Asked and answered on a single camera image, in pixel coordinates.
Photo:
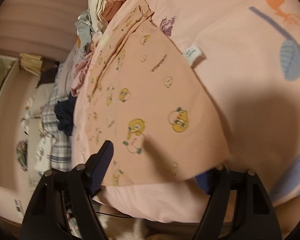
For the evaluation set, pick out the white folded garment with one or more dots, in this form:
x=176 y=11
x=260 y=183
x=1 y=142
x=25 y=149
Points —
x=96 y=8

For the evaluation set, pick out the white folded clothes stack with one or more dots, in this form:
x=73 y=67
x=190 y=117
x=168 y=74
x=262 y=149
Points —
x=43 y=154

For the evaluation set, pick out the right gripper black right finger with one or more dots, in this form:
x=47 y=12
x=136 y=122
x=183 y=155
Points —
x=254 y=216

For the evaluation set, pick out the plaid blue white blanket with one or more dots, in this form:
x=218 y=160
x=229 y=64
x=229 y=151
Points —
x=60 y=156

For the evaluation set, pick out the pink curtain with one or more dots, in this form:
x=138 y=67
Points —
x=41 y=27

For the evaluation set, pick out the beige headboard cushion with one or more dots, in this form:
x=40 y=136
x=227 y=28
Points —
x=36 y=131

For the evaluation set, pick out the yellow hanging fabric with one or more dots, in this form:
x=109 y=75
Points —
x=31 y=63

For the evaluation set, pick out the dark brown pillow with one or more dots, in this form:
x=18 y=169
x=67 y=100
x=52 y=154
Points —
x=48 y=72

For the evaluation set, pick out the grey garment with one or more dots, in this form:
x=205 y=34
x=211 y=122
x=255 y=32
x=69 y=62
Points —
x=85 y=30

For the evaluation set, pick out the navy blue garment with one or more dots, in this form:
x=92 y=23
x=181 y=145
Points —
x=64 y=111

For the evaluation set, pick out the peach cartoon print shirt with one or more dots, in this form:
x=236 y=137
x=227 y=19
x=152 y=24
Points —
x=145 y=98

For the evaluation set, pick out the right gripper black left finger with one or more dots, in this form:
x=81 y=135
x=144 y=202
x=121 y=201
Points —
x=57 y=191

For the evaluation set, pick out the pink garment pile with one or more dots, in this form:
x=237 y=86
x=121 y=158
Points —
x=81 y=68

